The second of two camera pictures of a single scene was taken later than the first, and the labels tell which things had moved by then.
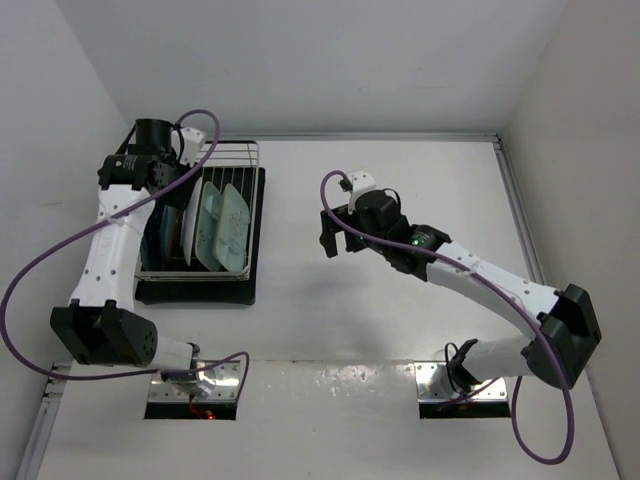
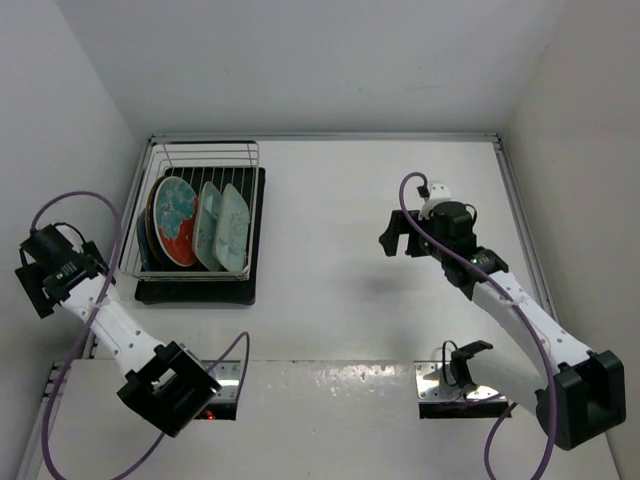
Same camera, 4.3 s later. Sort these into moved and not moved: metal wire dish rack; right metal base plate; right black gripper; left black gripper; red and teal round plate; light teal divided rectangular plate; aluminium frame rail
Moved: left black gripper; right black gripper; red and teal round plate
Not moved: light teal divided rectangular plate; right metal base plate; aluminium frame rail; metal wire dish rack
